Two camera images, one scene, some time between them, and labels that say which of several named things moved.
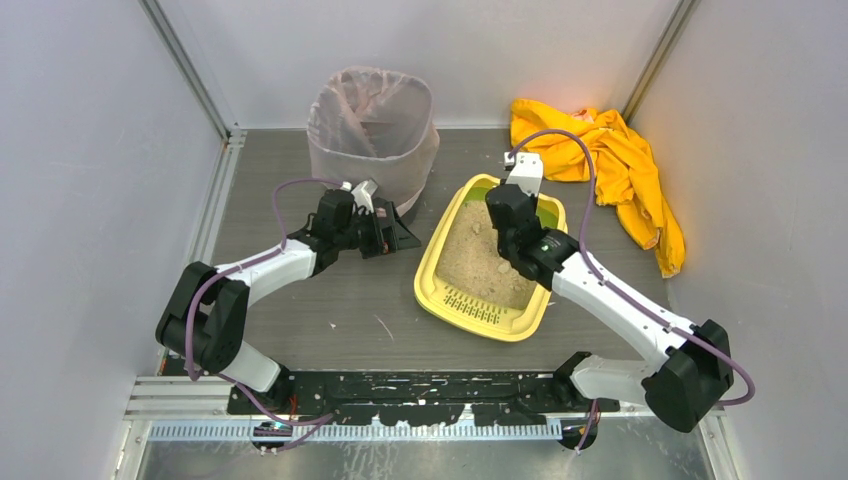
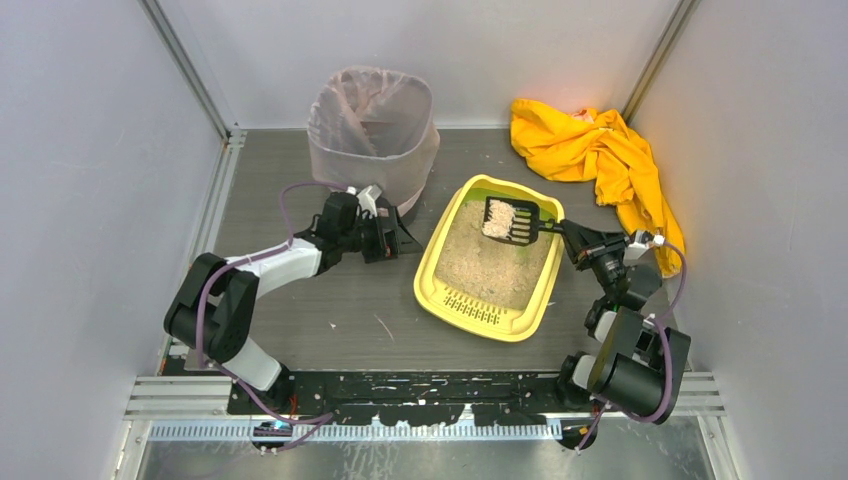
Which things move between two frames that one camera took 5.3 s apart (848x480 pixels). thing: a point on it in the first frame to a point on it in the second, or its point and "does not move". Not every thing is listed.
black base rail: x=420 y=398 does not move
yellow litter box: x=461 y=276 does not move
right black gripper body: x=502 y=241 to x=586 y=245
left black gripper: x=383 y=232 does not move
